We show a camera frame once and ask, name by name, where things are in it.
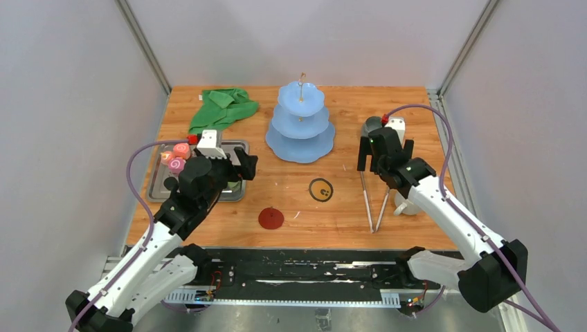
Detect red round coaster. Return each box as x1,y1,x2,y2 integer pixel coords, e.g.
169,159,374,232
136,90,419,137
258,207,285,230

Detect white ceramic cup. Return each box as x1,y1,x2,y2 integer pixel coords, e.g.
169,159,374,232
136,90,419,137
393,192,422,216

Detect salmon swirl roll cake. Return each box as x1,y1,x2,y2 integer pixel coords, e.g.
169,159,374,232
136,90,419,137
172,142,192,160

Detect grey ceramic mug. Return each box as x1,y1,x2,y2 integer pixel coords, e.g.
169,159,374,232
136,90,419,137
360,116,383,138

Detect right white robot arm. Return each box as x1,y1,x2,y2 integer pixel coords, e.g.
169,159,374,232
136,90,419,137
357,127,528,313

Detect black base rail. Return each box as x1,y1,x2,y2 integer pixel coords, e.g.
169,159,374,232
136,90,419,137
163,248,440,309

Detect steel serving tongs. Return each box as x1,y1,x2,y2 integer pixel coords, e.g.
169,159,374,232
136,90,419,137
359,170,391,234

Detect yellow black round coaster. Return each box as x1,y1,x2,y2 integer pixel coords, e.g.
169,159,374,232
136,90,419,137
308,178,334,203

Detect pink swirl roll cake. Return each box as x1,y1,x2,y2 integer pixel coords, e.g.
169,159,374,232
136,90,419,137
168,158,186,174

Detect green cloth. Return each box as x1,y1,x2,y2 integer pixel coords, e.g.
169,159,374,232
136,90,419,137
188,87,259,135

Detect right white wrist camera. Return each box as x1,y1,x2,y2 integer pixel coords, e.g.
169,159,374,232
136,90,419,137
386,117,406,145

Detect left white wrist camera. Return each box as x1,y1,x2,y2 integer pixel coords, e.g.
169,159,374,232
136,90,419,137
197,129,227,159

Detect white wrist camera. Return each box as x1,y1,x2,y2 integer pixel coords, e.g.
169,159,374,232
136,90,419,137
197,129,227,159
386,117,406,145

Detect blue three-tier cake stand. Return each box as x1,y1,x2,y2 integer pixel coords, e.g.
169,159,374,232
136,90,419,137
265,73,335,164

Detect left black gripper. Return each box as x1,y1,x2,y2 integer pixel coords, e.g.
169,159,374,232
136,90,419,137
195,147,257,210

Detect black round cookie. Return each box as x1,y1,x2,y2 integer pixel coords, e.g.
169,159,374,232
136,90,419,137
163,176,179,192

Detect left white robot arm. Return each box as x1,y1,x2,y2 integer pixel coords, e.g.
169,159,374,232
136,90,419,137
66,147,258,331

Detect orange swirl roll cake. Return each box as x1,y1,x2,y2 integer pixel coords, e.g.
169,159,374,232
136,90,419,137
160,151,175,165

